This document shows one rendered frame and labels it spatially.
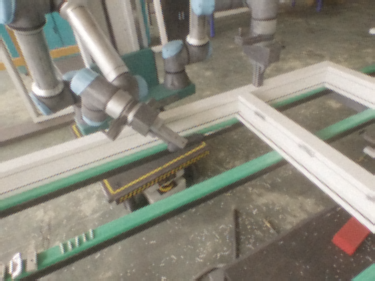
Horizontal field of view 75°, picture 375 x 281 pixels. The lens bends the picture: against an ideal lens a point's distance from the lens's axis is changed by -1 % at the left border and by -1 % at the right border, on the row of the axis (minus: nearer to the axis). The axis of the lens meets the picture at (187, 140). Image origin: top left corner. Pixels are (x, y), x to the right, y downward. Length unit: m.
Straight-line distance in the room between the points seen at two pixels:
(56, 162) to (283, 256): 0.72
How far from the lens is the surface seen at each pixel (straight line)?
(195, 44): 1.36
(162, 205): 0.62
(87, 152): 0.77
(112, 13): 1.40
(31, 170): 0.80
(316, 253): 0.91
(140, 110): 0.62
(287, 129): 0.73
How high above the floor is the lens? 1.36
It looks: 39 degrees down
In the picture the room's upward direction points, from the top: 6 degrees counter-clockwise
